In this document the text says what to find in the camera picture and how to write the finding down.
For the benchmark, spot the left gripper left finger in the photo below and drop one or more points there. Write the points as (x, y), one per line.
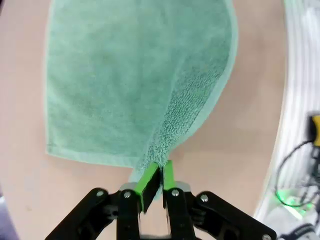
(150, 185)

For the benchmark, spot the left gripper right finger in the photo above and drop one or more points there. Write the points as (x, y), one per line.
(168, 177)

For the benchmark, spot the green terry towel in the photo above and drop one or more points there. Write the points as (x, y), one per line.
(112, 75)

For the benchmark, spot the yellow black box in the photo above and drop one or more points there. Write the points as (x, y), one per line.
(316, 132)

